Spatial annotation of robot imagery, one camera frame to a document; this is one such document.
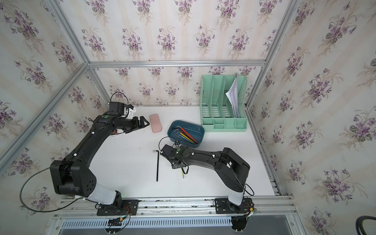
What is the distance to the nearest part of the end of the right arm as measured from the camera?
59cm

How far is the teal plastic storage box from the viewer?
0.98 metres

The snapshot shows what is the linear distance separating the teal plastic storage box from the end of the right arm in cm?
27
